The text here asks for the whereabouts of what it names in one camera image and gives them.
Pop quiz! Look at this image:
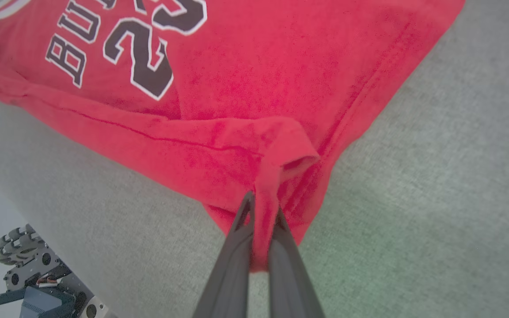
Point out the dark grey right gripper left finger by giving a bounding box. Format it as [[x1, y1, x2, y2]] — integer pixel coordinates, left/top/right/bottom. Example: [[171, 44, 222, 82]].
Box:
[[193, 191, 255, 318]]

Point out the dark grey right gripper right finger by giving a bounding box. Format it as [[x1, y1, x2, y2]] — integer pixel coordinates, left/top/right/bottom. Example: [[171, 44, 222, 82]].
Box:
[[267, 207, 326, 318]]

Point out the red basketball jersey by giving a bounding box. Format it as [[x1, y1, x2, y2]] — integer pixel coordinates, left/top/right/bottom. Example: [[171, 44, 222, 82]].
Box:
[[0, 0, 466, 272]]

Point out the grey mecanum wheel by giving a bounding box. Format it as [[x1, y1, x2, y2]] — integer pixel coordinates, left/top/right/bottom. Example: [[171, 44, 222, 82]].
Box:
[[0, 224, 48, 266]]

